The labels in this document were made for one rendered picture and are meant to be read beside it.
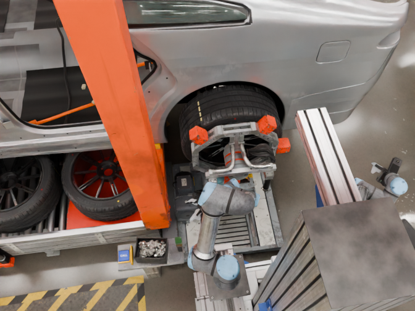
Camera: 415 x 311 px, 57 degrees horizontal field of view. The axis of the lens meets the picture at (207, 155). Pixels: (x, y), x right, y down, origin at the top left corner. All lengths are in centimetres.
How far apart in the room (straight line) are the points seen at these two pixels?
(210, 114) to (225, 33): 52
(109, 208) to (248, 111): 118
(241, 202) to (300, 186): 172
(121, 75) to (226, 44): 80
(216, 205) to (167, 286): 142
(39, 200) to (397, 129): 312
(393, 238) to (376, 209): 8
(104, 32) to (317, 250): 84
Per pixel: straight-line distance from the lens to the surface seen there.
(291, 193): 334
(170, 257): 262
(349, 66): 238
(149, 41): 196
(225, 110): 225
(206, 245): 192
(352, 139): 377
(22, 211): 295
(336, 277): 101
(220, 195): 171
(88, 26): 120
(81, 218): 304
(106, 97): 143
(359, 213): 108
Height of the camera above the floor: 297
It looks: 60 degrees down
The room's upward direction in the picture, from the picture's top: straight up
